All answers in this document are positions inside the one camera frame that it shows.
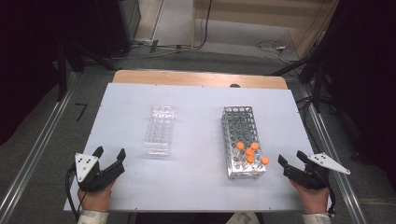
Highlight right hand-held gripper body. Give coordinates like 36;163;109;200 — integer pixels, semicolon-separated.
283;152;351;191

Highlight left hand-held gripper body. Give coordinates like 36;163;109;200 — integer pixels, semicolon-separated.
75;153;126;193

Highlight clear plastic tube rack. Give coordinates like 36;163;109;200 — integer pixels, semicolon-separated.
143;105;176;158

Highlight perforated metal tube rack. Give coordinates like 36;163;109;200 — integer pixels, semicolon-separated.
220;105;267;180

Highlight person's right hand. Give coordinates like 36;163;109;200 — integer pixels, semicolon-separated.
289;180;331;215

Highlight person's left hand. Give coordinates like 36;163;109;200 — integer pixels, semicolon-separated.
77;180;116;213

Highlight black metal stand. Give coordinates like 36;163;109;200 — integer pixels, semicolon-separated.
270;46;337;114
55;40;118;102

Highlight person's pale clothing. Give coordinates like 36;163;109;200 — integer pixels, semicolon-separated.
225;212;261;224

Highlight white board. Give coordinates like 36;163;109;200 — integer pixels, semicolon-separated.
64;82;334;213

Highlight wooden table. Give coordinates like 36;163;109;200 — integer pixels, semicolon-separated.
111;69;289;91

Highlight dark curtain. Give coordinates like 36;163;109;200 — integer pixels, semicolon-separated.
0;0;104;147
317;0;396;190

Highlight black cabinet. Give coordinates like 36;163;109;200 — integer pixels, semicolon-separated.
92;0;142;60

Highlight pale wooden shelf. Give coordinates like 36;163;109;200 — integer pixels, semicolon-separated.
191;0;340;59

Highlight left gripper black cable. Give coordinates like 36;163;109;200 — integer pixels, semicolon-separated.
64;164;82;220

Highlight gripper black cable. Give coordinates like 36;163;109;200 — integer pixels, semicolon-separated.
64;164;82;220
320;172;338;217

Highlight metal floor rail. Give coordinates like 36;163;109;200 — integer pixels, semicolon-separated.
0;72;78;224
297;83;370;224

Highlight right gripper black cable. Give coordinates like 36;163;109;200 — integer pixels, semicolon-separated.
320;172;338;217

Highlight black floor cables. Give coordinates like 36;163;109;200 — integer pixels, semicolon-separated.
295;94;331;178

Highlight white coiled cable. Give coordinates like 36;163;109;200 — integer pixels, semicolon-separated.
255;39;300;64

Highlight grey floor cables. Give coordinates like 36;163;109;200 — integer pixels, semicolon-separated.
110;37;194;62

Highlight hanging black cable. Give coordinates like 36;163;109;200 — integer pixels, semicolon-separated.
191;0;214;50

